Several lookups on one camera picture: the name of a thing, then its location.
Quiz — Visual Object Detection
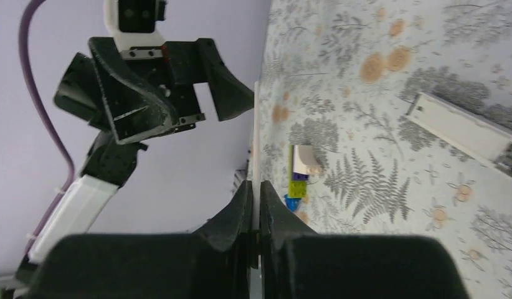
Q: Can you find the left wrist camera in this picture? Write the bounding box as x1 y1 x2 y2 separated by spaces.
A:
103 0 167 52

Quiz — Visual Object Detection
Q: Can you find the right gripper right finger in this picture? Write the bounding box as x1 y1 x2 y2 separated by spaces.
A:
260 181 469 298

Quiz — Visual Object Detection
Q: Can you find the floral tablecloth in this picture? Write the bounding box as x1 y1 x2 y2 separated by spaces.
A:
260 1 512 298

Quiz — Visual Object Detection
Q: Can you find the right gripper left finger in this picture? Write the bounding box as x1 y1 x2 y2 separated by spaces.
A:
27 181 253 298

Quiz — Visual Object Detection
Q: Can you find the white remote control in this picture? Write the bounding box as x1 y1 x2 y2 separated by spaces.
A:
405 92 512 179

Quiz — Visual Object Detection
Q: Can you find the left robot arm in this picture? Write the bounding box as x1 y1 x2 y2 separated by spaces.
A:
16 37 254 298

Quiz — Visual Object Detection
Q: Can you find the white remote battery cover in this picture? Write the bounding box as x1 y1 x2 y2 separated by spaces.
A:
249 80 262 232

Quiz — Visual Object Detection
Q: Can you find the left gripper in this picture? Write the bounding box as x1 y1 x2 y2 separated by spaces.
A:
88 37 254 145

